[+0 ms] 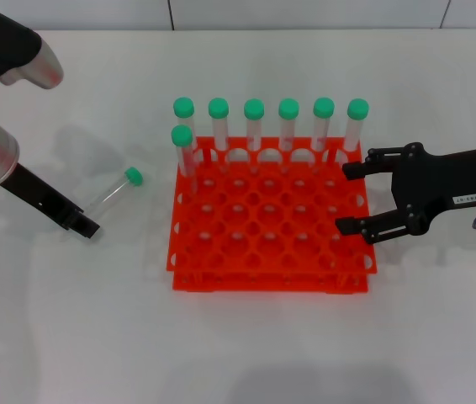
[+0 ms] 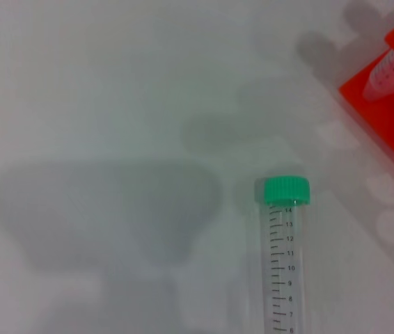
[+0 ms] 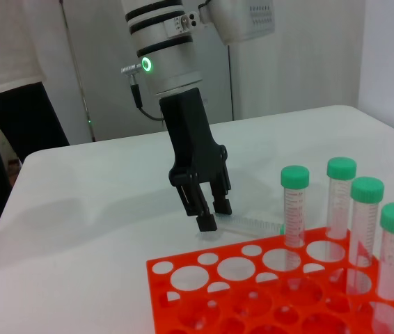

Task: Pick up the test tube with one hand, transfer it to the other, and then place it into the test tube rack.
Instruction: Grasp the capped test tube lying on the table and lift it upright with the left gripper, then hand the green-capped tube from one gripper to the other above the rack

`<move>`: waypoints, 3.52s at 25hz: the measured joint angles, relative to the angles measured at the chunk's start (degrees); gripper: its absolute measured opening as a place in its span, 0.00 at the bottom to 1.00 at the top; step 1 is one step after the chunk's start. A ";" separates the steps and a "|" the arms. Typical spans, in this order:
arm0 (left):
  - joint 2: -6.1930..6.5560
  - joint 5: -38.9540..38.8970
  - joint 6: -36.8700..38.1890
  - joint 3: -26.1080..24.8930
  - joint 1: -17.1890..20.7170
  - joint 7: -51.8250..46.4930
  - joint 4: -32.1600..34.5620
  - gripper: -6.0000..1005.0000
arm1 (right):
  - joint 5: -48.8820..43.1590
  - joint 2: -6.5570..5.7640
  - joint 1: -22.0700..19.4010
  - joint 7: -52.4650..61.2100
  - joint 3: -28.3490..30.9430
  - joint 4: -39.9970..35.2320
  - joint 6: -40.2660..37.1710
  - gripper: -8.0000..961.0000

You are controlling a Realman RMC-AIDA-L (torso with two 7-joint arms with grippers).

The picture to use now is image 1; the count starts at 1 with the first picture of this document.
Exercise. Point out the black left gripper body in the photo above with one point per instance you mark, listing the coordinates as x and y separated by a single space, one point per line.
40 193

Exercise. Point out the clear green-capped test tube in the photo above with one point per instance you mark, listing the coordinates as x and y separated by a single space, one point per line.
218 108
181 135
114 189
288 109
254 109
183 107
323 107
358 109

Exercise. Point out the orange test tube rack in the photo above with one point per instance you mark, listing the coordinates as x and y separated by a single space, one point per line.
269 263

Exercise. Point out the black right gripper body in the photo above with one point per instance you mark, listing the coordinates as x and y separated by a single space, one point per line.
431 181

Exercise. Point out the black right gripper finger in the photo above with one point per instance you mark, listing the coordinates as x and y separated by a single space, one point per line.
381 229
372 164

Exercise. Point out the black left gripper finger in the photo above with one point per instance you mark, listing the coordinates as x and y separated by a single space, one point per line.
86 226

